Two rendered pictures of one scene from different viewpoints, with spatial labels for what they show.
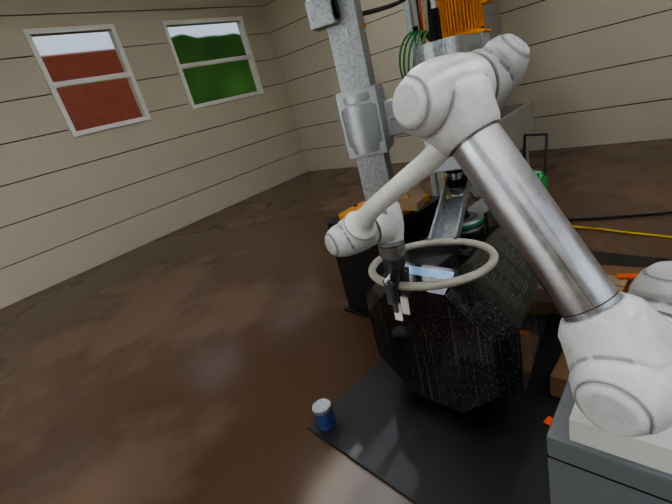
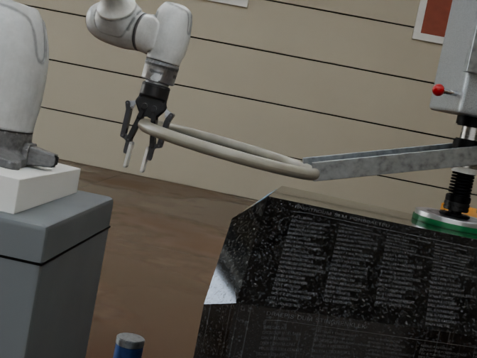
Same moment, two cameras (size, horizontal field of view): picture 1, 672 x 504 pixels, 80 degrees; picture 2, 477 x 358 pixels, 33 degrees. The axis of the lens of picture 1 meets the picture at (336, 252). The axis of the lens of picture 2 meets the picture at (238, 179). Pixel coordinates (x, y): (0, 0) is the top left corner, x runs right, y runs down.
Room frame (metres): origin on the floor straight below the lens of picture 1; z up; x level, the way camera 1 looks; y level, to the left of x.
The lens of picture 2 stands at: (0.04, -1.99, 1.05)
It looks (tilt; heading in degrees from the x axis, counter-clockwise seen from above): 6 degrees down; 49
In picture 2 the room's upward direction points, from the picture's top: 11 degrees clockwise
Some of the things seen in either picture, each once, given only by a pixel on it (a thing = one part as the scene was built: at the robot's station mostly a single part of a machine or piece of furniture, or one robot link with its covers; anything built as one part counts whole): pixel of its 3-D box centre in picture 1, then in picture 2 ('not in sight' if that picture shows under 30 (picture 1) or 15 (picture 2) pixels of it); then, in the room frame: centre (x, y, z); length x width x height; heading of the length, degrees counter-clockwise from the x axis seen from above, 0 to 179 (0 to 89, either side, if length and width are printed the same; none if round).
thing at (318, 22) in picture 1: (323, 13); not in sight; (2.62, -0.28, 2.00); 0.20 x 0.18 x 0.15; 39
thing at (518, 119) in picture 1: (493, 150); not in sight; (4.92, -2.24, 0.43); 1.30 x 0.62 x 0.86; 135
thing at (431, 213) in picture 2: (461, 217); (453, 217); (1.95, -0.68, 0.82); 0.21 x 0.21 x 0.01
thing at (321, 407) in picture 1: (324, 414); (127, 355); (1.64, 0.28, 0.08); 0.10 x 0.10 x 0.13
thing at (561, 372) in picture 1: (573, 370); not in sight; (1.50, -0.97, 0.07); 0.30 x 0.12 x 0.12; 132
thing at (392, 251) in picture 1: (391, 248); (160, 73); (1.25, -0.19, 1.06); 0.09 x 0.09 x 0.06
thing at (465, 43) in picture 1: (455, 56); not in sight; (2.25, -0.87, 1.60); 0.96 x 0.25 x 0.17; 149
